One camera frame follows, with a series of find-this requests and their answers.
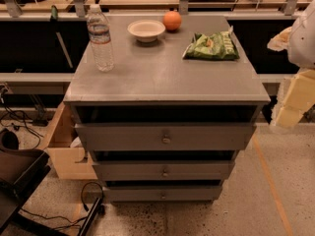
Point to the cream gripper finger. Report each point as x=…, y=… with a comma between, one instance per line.
x=280, y=41
x=298, y=99

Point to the green jalapeno chip bag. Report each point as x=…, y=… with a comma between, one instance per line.
x=218, y=46

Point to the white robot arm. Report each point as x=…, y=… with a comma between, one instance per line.
x=301, y=46

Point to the clear plastic water bottle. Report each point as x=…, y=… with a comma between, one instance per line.
x=100, y=39

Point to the orange fruit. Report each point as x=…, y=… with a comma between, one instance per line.
x=172, y=20

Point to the white paper bowl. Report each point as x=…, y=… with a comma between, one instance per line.
x=146, y=30

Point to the grey drawer cabinet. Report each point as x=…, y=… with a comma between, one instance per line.
x=153, y=84

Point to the bottom grey drawer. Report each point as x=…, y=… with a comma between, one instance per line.
x=173, y=194

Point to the grey drawer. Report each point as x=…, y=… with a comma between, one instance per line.
x=173, y=194
x=160, y=137
x=163, y=170

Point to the middle grey drawer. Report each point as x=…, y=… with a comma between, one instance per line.
x=163, y=170

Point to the top grey drawer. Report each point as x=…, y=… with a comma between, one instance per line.
x=160, y=137

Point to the light wooden box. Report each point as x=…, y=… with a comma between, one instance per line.
x=70, y=161

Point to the green handled tool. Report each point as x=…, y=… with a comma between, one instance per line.
x=54, y=13

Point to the black cart frame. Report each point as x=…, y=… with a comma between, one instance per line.
x=21, y=171

